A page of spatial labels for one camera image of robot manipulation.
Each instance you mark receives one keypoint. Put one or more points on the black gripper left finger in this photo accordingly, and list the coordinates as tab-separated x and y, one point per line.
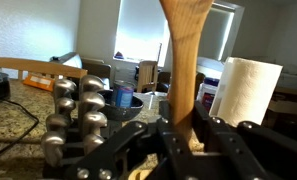
125	151

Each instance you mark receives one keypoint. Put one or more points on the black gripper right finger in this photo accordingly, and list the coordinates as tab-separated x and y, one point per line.
254	151

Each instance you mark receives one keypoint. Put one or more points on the wooden spoon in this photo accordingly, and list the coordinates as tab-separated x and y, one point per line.
186	19

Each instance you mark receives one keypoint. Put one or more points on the dark blue bowl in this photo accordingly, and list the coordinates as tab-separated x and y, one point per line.
120	113

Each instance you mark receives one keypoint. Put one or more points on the white blue red container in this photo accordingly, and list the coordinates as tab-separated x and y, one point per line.
207	91

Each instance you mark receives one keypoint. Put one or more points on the white paper towel roll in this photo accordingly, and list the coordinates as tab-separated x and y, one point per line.
244	91

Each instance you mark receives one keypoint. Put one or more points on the blue can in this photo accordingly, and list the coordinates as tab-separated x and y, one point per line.
122	93

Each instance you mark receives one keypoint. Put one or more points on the black knife block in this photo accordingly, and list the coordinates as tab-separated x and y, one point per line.
73	130

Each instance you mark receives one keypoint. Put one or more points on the orange packet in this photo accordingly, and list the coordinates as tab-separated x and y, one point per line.
40	82

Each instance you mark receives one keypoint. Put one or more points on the wooden chair back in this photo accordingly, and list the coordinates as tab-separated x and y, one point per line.
19	68

